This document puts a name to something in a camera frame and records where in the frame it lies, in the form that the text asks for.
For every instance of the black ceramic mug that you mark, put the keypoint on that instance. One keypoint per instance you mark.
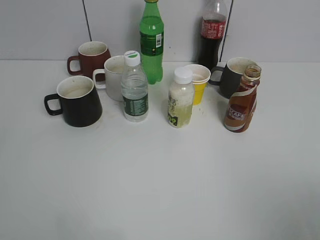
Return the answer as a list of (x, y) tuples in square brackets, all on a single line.
[(77, 100)]

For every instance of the brown coffee bottle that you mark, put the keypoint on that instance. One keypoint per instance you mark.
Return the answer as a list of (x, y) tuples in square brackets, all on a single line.
[(242, 104)]

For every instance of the lower yellow paper cup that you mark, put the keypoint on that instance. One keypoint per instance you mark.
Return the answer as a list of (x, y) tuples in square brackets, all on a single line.
[(199, 88)]

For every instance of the yellow paper cup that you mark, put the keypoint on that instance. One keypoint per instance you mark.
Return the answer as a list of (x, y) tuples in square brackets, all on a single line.
[(200, 73), (199, 88)]

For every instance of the upper yellow paper cup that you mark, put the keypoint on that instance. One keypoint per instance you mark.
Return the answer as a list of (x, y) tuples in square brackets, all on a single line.
[(200, 73)]

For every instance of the yellow-green juice bottle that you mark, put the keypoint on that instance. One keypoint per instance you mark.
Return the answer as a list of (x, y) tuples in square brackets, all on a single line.
[(180, 98)]

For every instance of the clear water bottle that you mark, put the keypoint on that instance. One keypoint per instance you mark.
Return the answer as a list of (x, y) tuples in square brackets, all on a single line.
[(134, 88)]

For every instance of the white ceramic mug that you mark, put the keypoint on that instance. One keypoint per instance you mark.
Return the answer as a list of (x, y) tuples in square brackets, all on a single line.
[(113, 70)]

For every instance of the grey-blue ceramic mug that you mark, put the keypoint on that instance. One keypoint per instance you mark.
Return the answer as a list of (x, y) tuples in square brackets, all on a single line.
[(231, 75)]

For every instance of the green soda bottle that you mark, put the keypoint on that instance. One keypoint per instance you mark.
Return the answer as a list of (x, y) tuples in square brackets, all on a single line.
[(151, 29)]

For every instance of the red-brown ceramic mug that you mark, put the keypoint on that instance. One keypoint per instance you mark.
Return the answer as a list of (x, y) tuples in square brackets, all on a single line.
[(91, 56)]

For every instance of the cola bottle red label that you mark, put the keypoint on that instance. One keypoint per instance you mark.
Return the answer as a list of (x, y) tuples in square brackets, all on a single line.
[(214, 19)]

